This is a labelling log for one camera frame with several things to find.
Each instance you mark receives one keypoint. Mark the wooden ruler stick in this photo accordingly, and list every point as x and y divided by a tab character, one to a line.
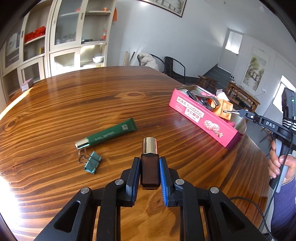
125	59

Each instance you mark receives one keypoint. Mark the white carton behind glass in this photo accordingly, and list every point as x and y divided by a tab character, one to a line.
12	41

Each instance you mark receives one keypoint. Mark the orange embossed cube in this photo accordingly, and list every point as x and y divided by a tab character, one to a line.
225	106

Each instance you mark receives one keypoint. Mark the red folded items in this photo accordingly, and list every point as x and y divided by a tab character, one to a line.
34	34

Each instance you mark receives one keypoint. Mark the pink tin container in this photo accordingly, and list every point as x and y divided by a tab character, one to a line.
196	115

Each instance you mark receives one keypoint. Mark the dark wooden stool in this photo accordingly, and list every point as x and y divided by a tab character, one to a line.
207	80

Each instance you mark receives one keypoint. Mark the framed landscape wall painting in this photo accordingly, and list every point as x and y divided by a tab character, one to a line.
166	5

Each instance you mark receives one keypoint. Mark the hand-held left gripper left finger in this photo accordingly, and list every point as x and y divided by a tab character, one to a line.
136	183

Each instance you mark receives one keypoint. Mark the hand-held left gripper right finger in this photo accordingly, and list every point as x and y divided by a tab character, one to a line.
163	185

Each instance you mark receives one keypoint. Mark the beige glass door cabinet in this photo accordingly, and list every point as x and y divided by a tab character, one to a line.
32	60
52	34

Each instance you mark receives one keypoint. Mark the wooden side table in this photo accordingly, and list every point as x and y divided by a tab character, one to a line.
240	91

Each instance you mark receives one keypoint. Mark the group of small jars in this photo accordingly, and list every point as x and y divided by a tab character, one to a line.
66	39

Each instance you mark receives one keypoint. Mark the bright window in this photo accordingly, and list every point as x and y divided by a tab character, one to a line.
233	41
278	92

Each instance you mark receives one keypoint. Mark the metal spring nippers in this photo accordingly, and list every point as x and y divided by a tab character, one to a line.
208	102

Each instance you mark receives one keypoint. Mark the hanging scroll painting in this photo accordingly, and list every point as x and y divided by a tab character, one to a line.
255	69

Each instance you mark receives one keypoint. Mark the white bowl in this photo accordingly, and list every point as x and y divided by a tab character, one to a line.
98	59

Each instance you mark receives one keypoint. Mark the person's right hand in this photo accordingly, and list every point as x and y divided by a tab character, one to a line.
274	166

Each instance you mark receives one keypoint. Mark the plastic bag with white roll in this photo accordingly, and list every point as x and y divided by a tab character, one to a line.
222	95

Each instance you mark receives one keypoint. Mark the brown bottle with gold cap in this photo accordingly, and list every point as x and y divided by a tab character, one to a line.
149	171

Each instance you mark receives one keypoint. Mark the red bottle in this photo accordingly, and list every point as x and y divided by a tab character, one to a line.
104	35

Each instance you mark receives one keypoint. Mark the thin metal stick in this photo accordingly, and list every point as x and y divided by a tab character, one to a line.
131	58

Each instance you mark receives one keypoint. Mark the orange hanging ornament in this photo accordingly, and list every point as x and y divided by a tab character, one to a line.
115	15

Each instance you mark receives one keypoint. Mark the grey staircase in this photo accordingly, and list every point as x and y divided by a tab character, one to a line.
217	76

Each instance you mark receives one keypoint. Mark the green tube with gold cap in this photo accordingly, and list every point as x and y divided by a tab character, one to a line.
108	134

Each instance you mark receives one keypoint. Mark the person's right forearm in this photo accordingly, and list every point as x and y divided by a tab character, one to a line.
286	208

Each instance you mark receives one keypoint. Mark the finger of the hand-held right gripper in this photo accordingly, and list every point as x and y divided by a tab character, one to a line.
248	114

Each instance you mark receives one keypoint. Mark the white jacket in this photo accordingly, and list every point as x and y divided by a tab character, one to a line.
148	61

